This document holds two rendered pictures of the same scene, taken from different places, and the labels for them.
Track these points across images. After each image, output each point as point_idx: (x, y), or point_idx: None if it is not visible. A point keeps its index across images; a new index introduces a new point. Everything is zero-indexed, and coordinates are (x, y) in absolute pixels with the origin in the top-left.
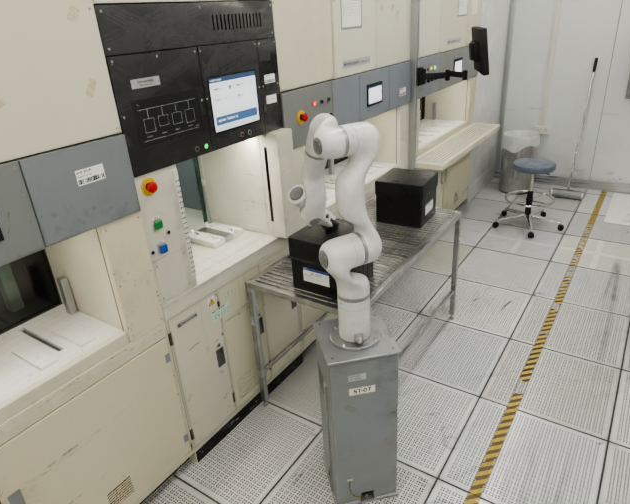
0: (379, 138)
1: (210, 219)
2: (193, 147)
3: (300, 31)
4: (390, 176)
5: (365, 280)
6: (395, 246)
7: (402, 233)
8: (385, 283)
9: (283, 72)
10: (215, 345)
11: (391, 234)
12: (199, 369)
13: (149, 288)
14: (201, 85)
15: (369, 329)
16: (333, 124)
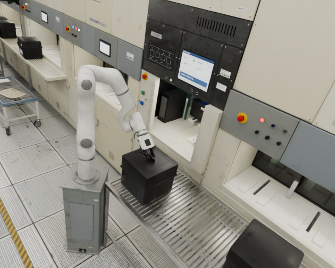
0: (78, 84)
1: None
2: (165, 75)
3: (279, 58)
4: (268, 236)
5: (80, 151)
6: (183, 237)
7: (210, 256)
8: (129, 207)
9: (243, 78)
10: None
11: (208, 245)
12: None
13: (134, 110)
14: (178, 50)
15: (79, 175)
16: (99, 71)
